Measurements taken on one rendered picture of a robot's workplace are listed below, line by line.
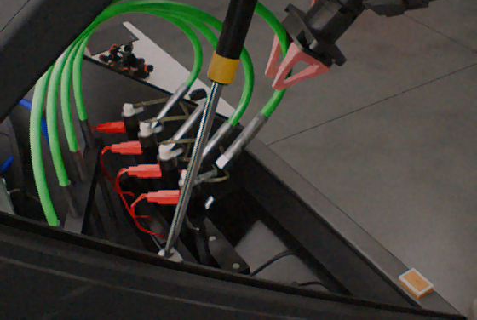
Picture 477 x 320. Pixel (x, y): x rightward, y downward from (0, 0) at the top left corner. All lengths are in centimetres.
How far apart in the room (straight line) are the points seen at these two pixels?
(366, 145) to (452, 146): 41
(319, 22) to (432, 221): 176
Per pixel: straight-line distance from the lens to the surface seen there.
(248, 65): 95
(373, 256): 102
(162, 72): 156
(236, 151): 90
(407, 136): 299
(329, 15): 84
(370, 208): 257
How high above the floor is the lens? 166
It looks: 33 degrees down
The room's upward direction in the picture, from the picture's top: 8 degrees counter-clockwise
